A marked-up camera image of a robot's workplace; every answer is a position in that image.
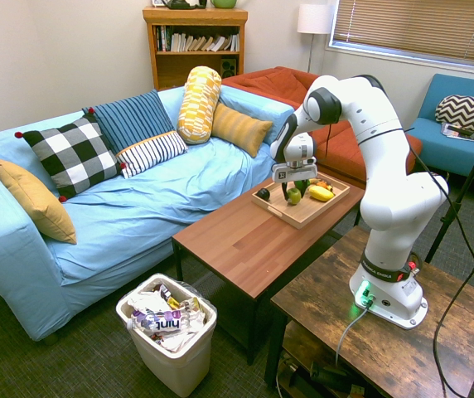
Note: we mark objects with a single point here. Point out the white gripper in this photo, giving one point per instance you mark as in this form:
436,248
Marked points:
295,173

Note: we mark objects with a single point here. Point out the reddish wood coffee table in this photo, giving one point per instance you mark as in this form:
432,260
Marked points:
253,253

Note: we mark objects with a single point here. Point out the purple white hint carton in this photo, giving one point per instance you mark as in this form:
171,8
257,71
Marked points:
162,321

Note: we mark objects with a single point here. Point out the black bookshelf speaker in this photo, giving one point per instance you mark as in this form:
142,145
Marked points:
228,67

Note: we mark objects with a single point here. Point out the rustic brown robot table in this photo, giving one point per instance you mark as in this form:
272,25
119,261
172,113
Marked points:
386,352

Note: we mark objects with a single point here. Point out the wooden bookshelf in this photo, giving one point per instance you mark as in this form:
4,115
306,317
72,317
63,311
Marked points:
195,16

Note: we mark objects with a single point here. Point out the light blue sofa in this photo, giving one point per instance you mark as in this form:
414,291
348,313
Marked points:
137,211

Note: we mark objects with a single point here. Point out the black white chevron pillow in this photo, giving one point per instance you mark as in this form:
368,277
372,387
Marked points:
467,110

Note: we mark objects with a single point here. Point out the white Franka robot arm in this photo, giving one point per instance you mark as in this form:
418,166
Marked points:
386,199

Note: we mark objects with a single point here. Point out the yellow toy squash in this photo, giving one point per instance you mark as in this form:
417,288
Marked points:
320,193

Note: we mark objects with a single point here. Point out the row of books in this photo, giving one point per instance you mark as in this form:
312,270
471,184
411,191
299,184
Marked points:
195,42

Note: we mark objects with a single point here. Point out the wooden serving tray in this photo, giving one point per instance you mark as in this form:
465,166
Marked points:
303,213

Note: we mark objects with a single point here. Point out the black white checked pillow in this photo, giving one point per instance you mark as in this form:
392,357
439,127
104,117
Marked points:
71,153

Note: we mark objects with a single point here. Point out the black camera stand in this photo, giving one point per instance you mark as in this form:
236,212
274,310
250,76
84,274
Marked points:
452,211

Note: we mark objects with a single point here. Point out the cream trash bin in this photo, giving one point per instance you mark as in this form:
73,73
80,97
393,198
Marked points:
179,365

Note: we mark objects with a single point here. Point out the mustard striped lumbar pillow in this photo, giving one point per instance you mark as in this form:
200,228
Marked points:
239,128

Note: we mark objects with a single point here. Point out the green bowl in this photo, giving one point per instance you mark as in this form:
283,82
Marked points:
223,3

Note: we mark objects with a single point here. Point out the plain mustard pillow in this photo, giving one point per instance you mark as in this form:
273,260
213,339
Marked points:
38,203

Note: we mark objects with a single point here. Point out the brown yellow toy banana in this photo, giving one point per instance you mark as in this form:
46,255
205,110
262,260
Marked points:
325,183

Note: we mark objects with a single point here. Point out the white navy striped pillow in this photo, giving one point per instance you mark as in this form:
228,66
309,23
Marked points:
154,151

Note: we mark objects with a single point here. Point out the green apple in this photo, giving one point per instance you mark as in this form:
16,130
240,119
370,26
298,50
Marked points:
294,196

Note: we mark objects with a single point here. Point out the orange sectional sofa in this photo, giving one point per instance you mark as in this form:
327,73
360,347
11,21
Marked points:
274,85

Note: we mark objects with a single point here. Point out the black object on bookshelf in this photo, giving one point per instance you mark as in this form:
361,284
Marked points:
183,4

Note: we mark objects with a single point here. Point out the blue striped square pillow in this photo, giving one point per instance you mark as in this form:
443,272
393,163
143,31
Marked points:
131,118

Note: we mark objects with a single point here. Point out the teal sofa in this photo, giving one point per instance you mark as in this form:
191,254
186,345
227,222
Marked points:
440,157

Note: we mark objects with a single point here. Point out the brown window blind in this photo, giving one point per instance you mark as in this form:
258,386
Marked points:
411,25

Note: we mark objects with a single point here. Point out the yellow patterned bolster pillow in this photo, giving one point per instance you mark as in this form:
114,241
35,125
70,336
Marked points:
199,105

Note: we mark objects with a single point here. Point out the magazine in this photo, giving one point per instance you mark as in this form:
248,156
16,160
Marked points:
454,132

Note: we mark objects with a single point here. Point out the white shade floor lamp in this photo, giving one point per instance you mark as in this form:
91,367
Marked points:
315,20

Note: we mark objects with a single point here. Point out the dark toy avocado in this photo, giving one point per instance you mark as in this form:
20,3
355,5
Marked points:
264,194

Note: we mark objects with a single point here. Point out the black device under table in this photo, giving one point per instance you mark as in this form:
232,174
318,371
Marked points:
330,375

